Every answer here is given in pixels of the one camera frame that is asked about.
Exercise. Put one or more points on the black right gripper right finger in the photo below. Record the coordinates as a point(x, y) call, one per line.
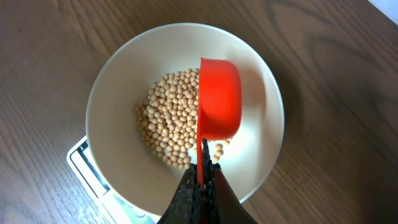
point(220, 205)

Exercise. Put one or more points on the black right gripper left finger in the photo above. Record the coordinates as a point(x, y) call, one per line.
point(185, 206)

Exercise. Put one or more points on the red plastic measuring scoop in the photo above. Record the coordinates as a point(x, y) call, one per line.
point(219, 106)

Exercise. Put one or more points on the white digital kitchen scale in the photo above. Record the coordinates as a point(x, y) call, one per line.
point(112, 207)

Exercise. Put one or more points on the white ceramic bowl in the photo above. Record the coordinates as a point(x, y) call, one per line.
point(123, 160)

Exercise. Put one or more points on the pile of beans in bowl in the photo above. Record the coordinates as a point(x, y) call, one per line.
point(167, 118)

